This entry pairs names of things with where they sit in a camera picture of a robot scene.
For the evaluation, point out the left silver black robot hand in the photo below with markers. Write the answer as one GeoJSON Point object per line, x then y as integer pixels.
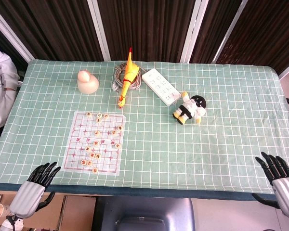
{"type": "Point", "coordinates": [26, 197]}

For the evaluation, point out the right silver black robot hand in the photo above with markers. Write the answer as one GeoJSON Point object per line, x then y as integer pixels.
{"type": "Point", "coordinates": [287, 195]}

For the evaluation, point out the round wooden xiangqi piece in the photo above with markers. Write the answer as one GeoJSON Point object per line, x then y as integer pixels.
{"type": "Point", "coordinates": [99, 115]}
{"type": "Point", "coordinates": [106, 116]}
{"type": "Point", "coordinates": [96, 143]}
{"type": "Point", "coordinates": [114, 132]}
{"type": "Point", "coordinates": [83, 162]}
{"type": "Point", "coordinates": [88, 114]}
{"type": "Point", "coordinates": [98, 120]}
{"type": "Point", "coordinates": [120, 128]}
{"type": "Point", "coordinates": [97, 132]}
{"type": "Point", "coordinates": [92, 154]}
{"type": "Point", "coordinates": [97, 156]}
{"type": "Point", "coordinates": [95, 170]}
{"type": "Point", "coordinates": [87, 148]}
{"type": "Point", "coordinates": [89, 163]}
{"type": "Point", "coordinates": [118, 145]}

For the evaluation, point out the brown cardboard box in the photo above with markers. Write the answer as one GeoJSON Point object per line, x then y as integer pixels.
{"type": "Point", "coordinates": [4, 198]}
{"type": "Point", "coordinates": [79, 211]}

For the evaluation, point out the translucent xiangqi board sheet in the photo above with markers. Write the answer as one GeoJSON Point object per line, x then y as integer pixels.
{"type": "Point", "coordinates": [82, 134]}

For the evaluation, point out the person in white shirt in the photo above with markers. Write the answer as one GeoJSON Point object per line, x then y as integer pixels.
{"type": "Point", "coordinates": [1, 91]}

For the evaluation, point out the grey chair seat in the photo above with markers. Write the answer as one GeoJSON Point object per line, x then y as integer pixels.
{"type": "Point", "coordinates": [144, 211]}

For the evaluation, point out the green checked tablecloth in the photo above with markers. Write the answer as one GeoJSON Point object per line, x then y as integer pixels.
{"type": "Point", "coordinates": [171, 144]}

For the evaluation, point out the cream duck-shaped toy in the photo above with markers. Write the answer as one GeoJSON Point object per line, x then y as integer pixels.
{"type": "Point", "coordinates": [88, 84]}

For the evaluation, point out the black white plush doll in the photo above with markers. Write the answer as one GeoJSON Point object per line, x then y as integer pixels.
{"type": "Point", "coordinates": [191, 108]}

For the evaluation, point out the yellow rubber chicken toy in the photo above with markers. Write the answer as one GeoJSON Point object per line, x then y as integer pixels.
{"type": "Point", "coordinates": [130, 69]}

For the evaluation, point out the dark slatted screen panel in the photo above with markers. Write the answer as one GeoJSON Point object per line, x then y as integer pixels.
{"type": "Point", "coordinates": [267, 31]}
{"type": "Point", "coordinates": [212, 29]}
{"type": "Point", "coordinates": [149, 29]}
{"type": "Point", "coordinates": [57, 29]}

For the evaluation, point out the white power strip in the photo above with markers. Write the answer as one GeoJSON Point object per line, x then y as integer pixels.
{"type": "Point", "coordinates": [159, 85]}

